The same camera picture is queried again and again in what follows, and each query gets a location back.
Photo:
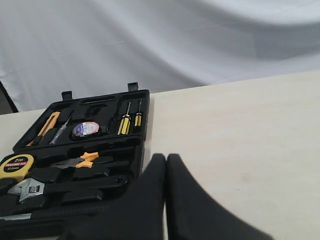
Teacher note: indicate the adjustable wrench black handle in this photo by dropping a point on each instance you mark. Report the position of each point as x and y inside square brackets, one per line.
[30, 188]

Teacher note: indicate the clear tester screwdriver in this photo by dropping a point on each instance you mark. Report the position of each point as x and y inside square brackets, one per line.
[59, 132]

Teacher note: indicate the small yellow black screwdriver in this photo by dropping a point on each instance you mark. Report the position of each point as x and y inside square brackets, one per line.
[138, 116]

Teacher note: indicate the white backdrop cloth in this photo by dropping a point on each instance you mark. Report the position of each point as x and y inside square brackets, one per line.
[96, 47]

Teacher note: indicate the steel claw hammer black grip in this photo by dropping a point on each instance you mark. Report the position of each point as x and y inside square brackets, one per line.
[63, 211]

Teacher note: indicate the yellow tape measure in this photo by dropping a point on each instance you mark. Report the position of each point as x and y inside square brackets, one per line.
[16, 167]

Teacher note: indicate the orange handled pliers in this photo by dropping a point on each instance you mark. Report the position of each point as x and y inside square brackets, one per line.
[86, 160]

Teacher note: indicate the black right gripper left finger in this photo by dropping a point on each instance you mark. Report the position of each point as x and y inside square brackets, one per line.
[137, 215]

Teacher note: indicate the black plastic tool case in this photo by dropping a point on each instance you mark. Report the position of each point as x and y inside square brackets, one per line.
[77, 157]

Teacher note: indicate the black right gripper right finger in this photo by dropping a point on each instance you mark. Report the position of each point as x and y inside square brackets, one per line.
[192, 214]

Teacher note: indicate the black backdrop stand pole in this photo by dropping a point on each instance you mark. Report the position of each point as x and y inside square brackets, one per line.
[8, 99]

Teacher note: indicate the large yellow black screwdriver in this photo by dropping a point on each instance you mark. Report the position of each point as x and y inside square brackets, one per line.
[125, 121]

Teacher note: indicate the orange utility knife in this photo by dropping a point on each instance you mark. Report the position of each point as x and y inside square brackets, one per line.
[49, 124]

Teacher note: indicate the black electrical tape roll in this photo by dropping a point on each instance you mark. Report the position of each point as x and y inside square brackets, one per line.
[85, 130]

